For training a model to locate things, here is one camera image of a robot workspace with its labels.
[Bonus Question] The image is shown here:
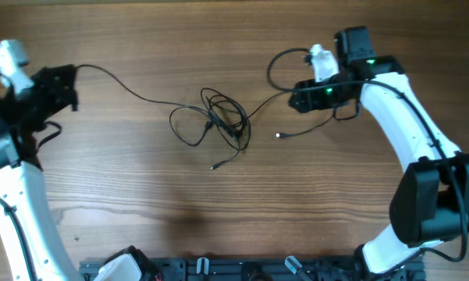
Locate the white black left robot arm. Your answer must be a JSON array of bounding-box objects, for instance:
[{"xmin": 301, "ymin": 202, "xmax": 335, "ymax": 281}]
[{"xmin": 0, "ymin": 65, "xmax": 81, "ymax": 280}]

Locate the thick black USB cable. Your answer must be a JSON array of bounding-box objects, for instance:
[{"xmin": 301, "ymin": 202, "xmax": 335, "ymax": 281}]
[{"xmin": 74, "ymin": 64, "xmax": 251, "ymax": 151}]

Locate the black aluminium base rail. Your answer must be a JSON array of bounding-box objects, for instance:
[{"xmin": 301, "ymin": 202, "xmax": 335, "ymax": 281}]
[{"xmin": 79, "ymin": 245, "xmax": 426, "ymax": 281}]

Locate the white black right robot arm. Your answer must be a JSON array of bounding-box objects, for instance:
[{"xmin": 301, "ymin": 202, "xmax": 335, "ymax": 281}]
[{"xmin": 289, "ymin": 27, "xmax": 469, "ymax": 280}]

